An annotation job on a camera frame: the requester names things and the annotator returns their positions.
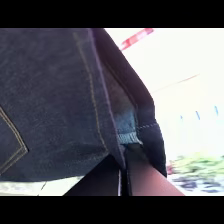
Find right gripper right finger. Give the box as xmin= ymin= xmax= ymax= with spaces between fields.
xmin=121 ymin=143 xmax=185 ymax=197

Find dark blue jeans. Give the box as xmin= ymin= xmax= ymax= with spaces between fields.
xmin=0 ymin=27 xmax=168 ymax=183

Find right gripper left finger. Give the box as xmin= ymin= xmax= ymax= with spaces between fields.
xmin=64 ymin=153 xmax=123 ymax=197

